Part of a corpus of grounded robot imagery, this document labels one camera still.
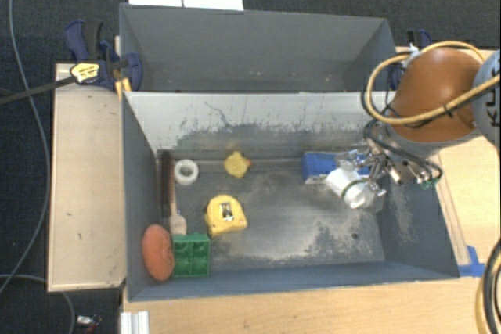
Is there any grey metal bin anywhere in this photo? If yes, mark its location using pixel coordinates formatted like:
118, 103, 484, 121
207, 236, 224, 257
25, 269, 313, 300
118, 2, 461, 303

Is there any green toy block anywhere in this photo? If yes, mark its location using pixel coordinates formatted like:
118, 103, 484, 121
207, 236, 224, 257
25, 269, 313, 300
171, 232, 211, 278

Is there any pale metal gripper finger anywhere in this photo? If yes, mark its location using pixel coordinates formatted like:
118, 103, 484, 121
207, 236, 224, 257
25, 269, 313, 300
346, 148, 380, 174
366, 167, 389, 198

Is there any white cup with green band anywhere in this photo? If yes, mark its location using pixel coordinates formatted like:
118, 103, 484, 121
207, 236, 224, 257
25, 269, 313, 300
325, 167, 373, 210

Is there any yellow tape measure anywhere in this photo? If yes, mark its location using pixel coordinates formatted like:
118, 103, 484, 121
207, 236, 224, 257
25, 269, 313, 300
204, 194, 248, 239

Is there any blue box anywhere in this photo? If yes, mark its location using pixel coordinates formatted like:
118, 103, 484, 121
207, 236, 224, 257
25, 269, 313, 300
301, 151, 345, 185

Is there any yellow toy duck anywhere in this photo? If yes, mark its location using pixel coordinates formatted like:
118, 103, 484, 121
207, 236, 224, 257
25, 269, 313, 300
223, 151, 253, 180

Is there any white tape ring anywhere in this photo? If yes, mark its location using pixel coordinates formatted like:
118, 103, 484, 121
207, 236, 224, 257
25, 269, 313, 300
174, 159, 200, 185

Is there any orange oval ball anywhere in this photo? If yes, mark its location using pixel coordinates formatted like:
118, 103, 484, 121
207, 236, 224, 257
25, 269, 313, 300
141, 224, 175, 282

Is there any pale wood board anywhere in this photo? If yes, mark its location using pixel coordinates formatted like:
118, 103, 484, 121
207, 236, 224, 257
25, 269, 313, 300
46, 63, 128, 293

